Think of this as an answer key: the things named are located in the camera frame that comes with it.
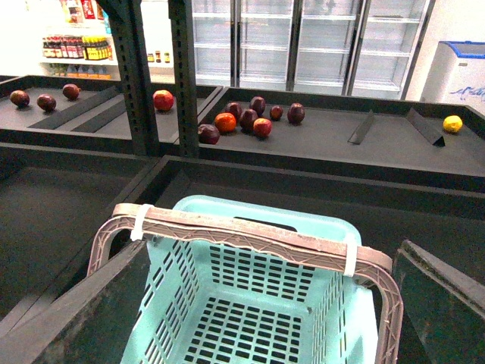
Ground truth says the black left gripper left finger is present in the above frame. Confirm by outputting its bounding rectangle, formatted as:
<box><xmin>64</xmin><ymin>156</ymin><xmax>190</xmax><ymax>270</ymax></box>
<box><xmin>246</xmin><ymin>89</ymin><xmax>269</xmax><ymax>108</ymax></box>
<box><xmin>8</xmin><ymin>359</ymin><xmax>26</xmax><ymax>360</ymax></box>
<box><xmin>1</xmin><ymin>242</ymin><xmax>147</xmax><ymax>363</ymax></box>

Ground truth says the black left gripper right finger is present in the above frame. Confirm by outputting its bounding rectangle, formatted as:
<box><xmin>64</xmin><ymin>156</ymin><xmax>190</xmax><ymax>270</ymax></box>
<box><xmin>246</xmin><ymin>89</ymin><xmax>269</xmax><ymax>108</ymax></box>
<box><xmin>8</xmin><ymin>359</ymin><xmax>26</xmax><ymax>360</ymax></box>
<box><xmin>393</xmin><ymin>240</ymin><xmax>484</xmax><ymax>363</ymax></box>

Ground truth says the light blue plastic basket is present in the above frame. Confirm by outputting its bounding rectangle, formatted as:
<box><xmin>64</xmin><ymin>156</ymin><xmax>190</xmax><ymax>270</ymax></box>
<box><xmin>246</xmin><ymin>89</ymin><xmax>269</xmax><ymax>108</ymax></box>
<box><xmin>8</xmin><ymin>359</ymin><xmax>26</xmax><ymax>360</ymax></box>
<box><xmin>88</xmin><ymin>196</ymin><xmax>403</xmax><ymax>363</ymax></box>

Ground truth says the red yellow apple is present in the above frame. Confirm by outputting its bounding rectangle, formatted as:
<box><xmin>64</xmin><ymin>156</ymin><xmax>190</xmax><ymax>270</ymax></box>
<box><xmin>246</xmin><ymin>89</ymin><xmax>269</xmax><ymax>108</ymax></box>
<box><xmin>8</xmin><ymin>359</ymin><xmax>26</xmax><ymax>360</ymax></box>
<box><xmin>152</xmin><ymin>89</ymin><xmax>174</xmax><ymax>111</ymax></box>

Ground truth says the small red apple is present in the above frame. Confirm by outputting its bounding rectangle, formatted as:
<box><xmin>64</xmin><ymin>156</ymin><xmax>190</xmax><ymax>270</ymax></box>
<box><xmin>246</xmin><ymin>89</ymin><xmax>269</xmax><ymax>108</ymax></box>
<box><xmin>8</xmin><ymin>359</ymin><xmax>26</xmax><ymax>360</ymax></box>
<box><xmin>253</xmin><ymin>118</ymin><xmax>272</xmax><ymax>139</ymax></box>

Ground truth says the white zip tie left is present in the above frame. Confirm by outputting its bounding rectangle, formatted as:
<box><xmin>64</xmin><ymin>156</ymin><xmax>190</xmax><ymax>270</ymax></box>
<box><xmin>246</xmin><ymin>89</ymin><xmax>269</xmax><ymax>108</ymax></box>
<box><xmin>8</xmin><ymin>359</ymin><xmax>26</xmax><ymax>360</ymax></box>
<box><xmin>130</xmin><ymin>204</ymin><xmax>154</xmax><ymax>242</ymax></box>

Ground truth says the white zip tie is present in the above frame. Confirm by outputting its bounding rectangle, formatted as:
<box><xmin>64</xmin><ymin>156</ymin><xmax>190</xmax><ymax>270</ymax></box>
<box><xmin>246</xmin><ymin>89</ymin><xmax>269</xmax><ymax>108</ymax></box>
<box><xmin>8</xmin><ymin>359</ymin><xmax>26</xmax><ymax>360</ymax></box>
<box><xmin>343</xmin><ymin>233</ymin><xmax>358</xmax><ymax>277</ymax></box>
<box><xmin>130</xmin><ymin>204</ymin><xmax>154</xmax><ymax>242</ymax></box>

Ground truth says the white zip tie right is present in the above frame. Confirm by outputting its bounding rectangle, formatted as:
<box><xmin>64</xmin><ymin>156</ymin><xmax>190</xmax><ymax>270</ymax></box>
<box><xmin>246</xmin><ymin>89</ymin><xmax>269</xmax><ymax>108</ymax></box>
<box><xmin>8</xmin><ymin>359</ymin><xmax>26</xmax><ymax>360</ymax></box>
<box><xmin>343</xmin><ymin>233</ymin><xmax>358</xmax><ymax>277</ymax></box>

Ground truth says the black shelf divider right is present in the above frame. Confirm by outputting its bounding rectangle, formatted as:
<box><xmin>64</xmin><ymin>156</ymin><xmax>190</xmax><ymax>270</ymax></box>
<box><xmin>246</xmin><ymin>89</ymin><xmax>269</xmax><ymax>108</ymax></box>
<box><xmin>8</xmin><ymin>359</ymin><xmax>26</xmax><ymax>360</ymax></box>
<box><xmin>405</xmin><ymin>108</ymin><xmax>446</xmax><ymax>147</ymax></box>

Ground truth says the black shelf divider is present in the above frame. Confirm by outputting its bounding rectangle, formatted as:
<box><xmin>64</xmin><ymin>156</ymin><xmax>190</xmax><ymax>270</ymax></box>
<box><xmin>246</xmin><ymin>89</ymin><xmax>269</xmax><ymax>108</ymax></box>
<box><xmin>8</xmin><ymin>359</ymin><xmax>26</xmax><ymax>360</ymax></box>
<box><xmin>405</xmin><ymin>108</ymin><xmax>446</xmax><ymax>147</ymax></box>
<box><xmin>348</xmin><ymin>110</ymin><xmax>374</xmax><ymax>145</ymax></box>

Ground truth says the yellow lemon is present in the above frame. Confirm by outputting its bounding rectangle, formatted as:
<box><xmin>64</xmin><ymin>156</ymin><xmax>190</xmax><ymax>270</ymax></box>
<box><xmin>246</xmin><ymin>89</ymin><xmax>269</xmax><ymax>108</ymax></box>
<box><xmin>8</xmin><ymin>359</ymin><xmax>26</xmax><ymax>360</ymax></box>
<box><xmin>443</xmin><ymin>115</ymin><xmax>463</xmax><ymax>133</ymax></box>

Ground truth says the black shelf divider left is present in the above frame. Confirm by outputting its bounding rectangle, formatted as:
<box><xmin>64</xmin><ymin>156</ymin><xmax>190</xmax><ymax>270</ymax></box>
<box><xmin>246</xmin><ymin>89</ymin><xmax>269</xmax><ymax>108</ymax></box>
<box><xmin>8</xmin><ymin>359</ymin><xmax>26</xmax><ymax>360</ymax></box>
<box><xmin>348</xmin><ymin>110</ymin><xmax>374</xmax><ymax>145</ymax></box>

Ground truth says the dark purple fruit front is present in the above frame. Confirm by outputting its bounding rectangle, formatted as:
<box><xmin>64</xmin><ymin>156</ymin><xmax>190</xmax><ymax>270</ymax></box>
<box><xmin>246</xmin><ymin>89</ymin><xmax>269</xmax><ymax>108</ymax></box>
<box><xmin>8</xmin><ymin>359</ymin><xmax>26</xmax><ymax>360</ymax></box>
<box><xmin>198</xmin><ymin>124</ymin><xmax>221</xmax><ymax>145</ymax></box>

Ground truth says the dark purple fruit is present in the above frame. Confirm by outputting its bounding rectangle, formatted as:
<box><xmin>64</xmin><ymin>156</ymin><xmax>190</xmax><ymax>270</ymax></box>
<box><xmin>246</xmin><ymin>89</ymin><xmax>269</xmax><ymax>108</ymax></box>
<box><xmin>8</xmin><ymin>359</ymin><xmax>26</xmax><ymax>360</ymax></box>
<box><xmin>287</xmin><ymin>102</ymin><xmax>305</xmax><ymax>125</ymax></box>
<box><xmin>249</xmin><ymin>96</ymin><xmax>266</xmax><ymax>117</ymax></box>
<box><xmin>198</xmin><ymin>124</ymin><xmax>221</xmax><ymax>145</ymax></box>
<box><xmin>239</xmin><ymin>108</ymin><xmax>258</xmax><ymax>132</ymax></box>
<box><xmin>224</xmin><ymin>102</ymin><xmax>243</xmax><ymax>121</ymax></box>

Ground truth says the white blue chest freezer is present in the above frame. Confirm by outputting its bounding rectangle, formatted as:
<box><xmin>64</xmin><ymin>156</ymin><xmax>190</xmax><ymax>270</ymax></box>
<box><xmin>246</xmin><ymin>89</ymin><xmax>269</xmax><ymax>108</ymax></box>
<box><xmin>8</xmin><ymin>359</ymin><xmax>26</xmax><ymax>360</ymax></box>
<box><xmin>421</xmin><ymin>41</ymin><xmax>484</xmax><ymax>113</ymax></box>

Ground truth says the dark red fruit far left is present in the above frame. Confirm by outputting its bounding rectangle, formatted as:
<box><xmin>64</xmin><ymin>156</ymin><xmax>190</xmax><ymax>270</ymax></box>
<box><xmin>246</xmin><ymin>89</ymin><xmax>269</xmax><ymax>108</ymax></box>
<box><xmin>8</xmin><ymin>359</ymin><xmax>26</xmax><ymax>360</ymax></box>
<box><xmin>9</xmin><ymin>89</ymin><xmax>30</xmax><ymax>108</ymax></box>

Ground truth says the orange round fruit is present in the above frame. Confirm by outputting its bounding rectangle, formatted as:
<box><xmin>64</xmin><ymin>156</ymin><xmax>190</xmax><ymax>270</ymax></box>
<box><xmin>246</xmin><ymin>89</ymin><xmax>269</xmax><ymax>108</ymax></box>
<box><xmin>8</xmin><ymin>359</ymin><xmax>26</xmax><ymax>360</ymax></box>
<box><xmin>214</xmin><ymin>112</ymin><xmax>236</xmax><ymax>134</ymax></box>

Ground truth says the dark purple fruit right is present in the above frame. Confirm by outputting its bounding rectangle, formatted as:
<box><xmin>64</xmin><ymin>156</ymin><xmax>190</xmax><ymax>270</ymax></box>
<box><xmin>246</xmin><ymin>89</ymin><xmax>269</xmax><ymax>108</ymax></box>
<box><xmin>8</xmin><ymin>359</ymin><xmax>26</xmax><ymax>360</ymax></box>
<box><xmin>287</xmin><ymin>102</ymin><xmax>305</xmax><ymax>125</ymax></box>

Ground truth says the dark purple fruit centre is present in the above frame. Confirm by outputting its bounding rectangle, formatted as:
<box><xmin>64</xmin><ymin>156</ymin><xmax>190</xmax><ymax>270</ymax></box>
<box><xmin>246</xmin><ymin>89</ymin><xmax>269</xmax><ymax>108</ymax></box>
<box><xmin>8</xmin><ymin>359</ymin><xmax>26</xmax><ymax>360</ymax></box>
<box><xmin>239</xmin><ymin>108</ymin><xmax>258</xmax><ymax>132</ymax></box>

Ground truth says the dark purple fruit back left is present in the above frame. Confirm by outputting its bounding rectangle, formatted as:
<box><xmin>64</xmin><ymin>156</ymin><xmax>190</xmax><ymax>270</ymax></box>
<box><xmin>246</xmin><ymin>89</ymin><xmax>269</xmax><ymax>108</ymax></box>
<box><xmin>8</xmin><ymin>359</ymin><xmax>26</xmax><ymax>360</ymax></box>
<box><xmin>224</xmin><ymin>102</ymin><xmax>243</xmax><ymax>121</ymax></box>

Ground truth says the small dark red fruit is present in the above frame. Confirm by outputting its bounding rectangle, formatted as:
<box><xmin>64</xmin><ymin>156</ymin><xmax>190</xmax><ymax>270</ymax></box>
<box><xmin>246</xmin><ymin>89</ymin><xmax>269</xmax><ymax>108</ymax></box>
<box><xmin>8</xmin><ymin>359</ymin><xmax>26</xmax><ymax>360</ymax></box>
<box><xmin>270</xmin><ymin>105</ymin><xmax>283</xmax><ymax>121</ymax></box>

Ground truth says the glass door refrigerator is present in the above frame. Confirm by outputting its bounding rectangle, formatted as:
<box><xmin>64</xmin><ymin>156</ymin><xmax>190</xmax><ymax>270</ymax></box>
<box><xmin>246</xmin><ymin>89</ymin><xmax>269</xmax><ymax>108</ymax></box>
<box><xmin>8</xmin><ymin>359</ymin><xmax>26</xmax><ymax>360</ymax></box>
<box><xmin>192</xmin><ymin>0</ymin><xmax>434</xmax><ymax>99</ymax></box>

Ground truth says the dark purple fruit back top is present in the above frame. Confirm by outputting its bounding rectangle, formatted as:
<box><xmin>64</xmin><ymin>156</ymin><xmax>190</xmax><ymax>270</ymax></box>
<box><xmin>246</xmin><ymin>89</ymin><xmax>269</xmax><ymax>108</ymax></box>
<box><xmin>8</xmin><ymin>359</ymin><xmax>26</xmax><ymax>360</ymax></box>
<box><xmin>249</xmin><ymin>96</ymin><xmax>266</xmax><ymax>117</ymax></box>

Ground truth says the white shelf with bottles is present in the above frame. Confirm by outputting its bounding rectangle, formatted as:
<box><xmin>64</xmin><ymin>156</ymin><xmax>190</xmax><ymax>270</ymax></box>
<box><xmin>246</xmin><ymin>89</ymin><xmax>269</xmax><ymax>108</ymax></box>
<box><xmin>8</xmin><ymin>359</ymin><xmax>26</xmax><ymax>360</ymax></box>
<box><xmin>34</xmin><ymin>1</ymin><xmax>174</xmax><ymax>83</ymax></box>

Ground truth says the black perforated post left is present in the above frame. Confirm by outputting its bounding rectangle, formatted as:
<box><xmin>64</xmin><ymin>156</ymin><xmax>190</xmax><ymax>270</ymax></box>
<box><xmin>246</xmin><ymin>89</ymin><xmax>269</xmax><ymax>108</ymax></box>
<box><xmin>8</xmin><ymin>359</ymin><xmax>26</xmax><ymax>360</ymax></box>
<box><xmin>99</xmin><ymin>0</ymin><xmax>159</xmax><ymax>156</ymax></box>

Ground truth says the black perforated post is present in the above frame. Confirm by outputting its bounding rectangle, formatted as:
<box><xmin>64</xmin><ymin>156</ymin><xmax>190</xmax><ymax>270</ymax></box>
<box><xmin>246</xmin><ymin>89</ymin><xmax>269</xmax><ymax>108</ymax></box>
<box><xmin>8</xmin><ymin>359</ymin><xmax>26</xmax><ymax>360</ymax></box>
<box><xmin>99</xmin><ymin>0</ymin><xmax>159</xmax><ymax>156</ymax></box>
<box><xmin>168</xmin><ymin>0</ymin><xmax>199</xmax><ymax>158</ymax></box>

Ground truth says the black perforated post right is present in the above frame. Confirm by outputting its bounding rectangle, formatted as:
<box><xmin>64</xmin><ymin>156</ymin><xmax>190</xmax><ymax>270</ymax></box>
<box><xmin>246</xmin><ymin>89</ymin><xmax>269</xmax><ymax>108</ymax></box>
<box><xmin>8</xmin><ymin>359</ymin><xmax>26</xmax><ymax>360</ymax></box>
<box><xmin>168</xmin><ymin>0</ymin><xmax>199</xmax><ymax>158</ymax></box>

